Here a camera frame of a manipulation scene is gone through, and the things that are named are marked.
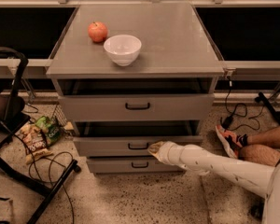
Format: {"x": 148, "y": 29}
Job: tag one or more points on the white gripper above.
{"x": 169, "y": 153}

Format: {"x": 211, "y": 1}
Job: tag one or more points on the grey drawer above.
{"x": 137, "y": 107}
{"x": 126, "y": 146}
{"x": 108, "y": 165}

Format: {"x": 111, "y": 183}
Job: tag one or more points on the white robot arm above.
{"x": 260, "y": 179}

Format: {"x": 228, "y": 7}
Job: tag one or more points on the grey bottom drawer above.
{"x": 108, "y": 165}

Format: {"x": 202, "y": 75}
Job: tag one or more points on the grey drawer cabinet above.
{"x": 77, "y": 36}

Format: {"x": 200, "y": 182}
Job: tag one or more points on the grey top drawer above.
{"x": 137, "y": 107}

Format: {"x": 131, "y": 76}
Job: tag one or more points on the orange black sneaker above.
{"x": 232, "y": 142}

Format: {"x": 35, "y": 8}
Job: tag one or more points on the white ceramic bowl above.
{"x": 122, "y": 49}

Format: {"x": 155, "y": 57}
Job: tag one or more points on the green chip bag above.
{"x": 50, "y": 129}

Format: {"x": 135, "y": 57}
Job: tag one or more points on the bare human leg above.
{"x": 262, "y": 148}

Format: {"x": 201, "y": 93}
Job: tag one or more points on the brown snack bag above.
{"x": 35, "y": 143}

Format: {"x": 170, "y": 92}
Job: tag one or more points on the red apple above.
{"x": 97, "y": 31}

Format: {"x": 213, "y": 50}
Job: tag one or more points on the black stand leg right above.
{"x": 262, "y": 99}

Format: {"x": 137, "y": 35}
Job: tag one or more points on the black chair frame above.
{"x": 11, "y": 119}

